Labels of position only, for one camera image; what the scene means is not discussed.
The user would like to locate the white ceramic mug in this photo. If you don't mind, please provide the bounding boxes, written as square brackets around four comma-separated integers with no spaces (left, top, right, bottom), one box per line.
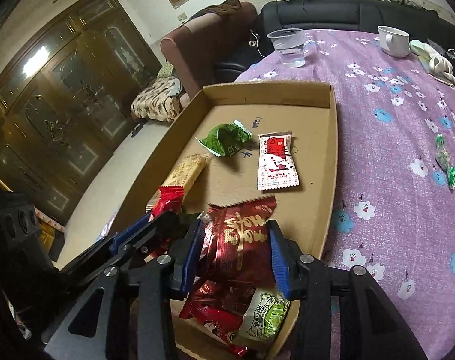
[377,26,410,59]

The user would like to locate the shallow cardboard box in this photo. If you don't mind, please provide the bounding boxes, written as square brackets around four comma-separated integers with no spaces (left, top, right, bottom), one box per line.
[110,81,338,359]

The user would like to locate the small red snack packet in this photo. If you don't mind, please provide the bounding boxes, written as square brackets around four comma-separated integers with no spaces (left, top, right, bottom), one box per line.
[146,185,184,220]

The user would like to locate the black leather sofa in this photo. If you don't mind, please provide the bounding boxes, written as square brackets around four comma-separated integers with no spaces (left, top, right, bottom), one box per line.
[214,0,455,83]

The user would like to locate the beige biscuit packet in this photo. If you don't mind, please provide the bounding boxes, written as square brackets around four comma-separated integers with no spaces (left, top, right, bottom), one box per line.
[161,154,211,199]

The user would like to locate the bright red snack packet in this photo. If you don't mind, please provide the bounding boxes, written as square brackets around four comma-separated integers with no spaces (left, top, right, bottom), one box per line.
[179,279,255,357]

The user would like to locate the green snack packet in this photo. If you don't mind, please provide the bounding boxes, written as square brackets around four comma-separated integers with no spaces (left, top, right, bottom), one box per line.
[196,119,253,158]

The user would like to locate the white red snack packet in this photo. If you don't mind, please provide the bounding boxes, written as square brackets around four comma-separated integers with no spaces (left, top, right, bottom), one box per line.
[257,132,300,191]

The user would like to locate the small green candy packet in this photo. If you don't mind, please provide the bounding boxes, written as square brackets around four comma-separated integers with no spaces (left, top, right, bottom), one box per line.
[436,133,455,191]

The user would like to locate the dark red snack packet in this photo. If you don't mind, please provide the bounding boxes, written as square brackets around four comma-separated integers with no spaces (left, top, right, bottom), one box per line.
[203,196,276,288]

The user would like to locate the patterned blanket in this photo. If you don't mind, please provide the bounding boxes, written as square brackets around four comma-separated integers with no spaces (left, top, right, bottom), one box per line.
[131,62,184,122]

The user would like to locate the wooden glass cabinet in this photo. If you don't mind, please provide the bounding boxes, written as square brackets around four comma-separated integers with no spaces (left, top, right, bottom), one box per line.
[0,0,161,224]

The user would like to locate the white cloth gloves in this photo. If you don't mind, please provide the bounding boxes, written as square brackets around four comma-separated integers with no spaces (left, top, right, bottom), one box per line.
[409,40,455,88]

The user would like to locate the purple floral tablecloth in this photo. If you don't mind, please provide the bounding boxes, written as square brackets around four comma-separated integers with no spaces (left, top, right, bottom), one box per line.
[240,29,455,359]

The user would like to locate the clear plastic cup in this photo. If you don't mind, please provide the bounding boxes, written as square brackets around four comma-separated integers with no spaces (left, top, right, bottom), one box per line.
[267,28,306,68]

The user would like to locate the brown armchair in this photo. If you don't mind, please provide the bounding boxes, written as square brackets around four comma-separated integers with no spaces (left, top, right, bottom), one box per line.
[160,2,257,98]

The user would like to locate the pale green tea packet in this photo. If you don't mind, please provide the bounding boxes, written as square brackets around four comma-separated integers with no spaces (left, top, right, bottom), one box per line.
[233,289,290,351]

